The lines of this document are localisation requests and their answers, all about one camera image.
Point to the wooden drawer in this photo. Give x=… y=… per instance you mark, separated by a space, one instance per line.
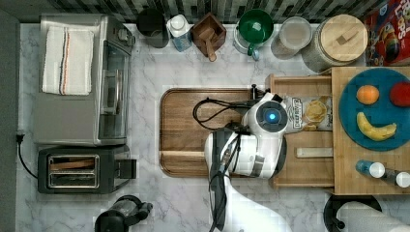
x=304 y=167

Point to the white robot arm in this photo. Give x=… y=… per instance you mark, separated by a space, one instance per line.
x=256 y=148

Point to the wooden drawer cabinet top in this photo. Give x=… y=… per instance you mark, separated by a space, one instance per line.
x=348 y=181

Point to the wooden cutting board tray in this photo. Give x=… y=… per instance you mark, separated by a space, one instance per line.
x=182 y=139

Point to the dark wooden box with scoop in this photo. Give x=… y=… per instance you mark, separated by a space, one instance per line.
x=208 y=34

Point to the white-capped blue bottle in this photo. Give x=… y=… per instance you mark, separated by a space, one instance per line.
x=179 y=30

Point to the bag of chips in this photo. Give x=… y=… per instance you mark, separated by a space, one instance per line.
x=309 y=113

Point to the silver toaster oven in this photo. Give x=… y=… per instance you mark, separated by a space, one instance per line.
x=100 y=118

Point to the green mug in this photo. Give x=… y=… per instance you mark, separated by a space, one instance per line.
x=255 y=28

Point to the black cup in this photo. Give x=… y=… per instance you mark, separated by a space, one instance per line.
x=151 y=24

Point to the glass jar with grey lid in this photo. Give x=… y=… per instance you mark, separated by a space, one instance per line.
x=294 y=34

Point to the black two-slot toaster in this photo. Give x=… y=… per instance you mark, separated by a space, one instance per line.
x=85 y=170

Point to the white striped dish towel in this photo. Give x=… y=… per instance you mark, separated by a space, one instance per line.
x=68 y=61

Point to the jar with wooden lid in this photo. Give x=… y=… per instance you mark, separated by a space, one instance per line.
x=338 y=41

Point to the orange fruit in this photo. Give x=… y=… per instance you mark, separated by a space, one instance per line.
x=367 y=94

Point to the yellow banana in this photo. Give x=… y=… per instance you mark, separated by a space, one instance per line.
x=372 y=132

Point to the blue round plate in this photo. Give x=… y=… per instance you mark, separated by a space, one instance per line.
x=380 y=114

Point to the blue bottle white cap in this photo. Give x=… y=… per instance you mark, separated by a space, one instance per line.
x=370 y=168

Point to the red apple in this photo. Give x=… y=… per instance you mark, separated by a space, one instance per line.
x=400 y=94

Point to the red cereal box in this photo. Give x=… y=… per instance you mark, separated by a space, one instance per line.
x=389 y=35

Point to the dark bottle white cap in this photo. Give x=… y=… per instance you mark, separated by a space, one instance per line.
x=396 y=177

